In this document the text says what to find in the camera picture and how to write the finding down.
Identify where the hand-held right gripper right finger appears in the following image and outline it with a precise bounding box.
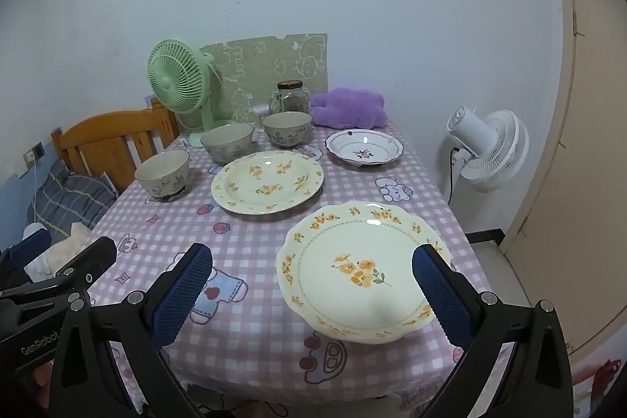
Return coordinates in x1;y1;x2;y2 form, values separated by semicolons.
411;243;575;418

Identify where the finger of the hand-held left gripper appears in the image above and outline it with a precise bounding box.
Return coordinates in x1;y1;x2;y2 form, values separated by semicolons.
49;236;118;308
0;229;53;274

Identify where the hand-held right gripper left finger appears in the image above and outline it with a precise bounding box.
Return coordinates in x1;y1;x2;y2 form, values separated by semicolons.
48;243;214;418

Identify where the grey floral ceramic bowl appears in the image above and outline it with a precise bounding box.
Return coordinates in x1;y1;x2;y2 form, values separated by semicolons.
134;148;191;198
263;111;313;148
200;124;254;165

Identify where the large scalloped yellow flower plate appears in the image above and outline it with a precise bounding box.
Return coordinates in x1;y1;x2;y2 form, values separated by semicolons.
277;201;452;344

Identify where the deep round yellow flower plate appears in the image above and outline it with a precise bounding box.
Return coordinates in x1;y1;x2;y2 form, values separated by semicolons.
210;150;325;216

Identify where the white plate red flower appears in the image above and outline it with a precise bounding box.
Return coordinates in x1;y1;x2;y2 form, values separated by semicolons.
325;129;405;167

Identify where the cream cloth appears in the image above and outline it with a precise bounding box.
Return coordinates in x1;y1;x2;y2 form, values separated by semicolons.
49;222;95;273

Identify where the grey plaid pillow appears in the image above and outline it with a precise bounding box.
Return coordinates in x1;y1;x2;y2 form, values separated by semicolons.
32;161;118;242

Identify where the pink checked tablecloth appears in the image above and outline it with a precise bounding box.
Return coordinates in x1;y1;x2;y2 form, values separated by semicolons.
85;124;515;399

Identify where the white standing fan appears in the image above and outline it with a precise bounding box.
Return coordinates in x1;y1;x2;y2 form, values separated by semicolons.
443;106;530;203

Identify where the red white paper bag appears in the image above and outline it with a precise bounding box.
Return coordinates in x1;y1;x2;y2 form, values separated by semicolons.
572;349;624;402

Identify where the green desk fan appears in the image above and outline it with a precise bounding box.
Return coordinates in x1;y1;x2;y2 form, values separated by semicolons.
148;38;223;148

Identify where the beige door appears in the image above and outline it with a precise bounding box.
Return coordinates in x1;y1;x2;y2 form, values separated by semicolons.
500;0;627;355

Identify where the purple plush cushion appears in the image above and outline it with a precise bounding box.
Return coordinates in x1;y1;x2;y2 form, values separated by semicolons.
310;87;390;128

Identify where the glass jar dark lid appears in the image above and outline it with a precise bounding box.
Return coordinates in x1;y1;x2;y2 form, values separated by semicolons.
275;80;312;115

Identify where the green printed board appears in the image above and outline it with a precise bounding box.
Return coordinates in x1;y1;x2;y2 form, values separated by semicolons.
198;33;329;137

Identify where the white cable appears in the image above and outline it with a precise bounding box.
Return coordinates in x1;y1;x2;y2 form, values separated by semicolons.
30;162;41;223

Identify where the black fan cable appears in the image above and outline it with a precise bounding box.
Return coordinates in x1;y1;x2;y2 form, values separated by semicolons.
448;147;460;203

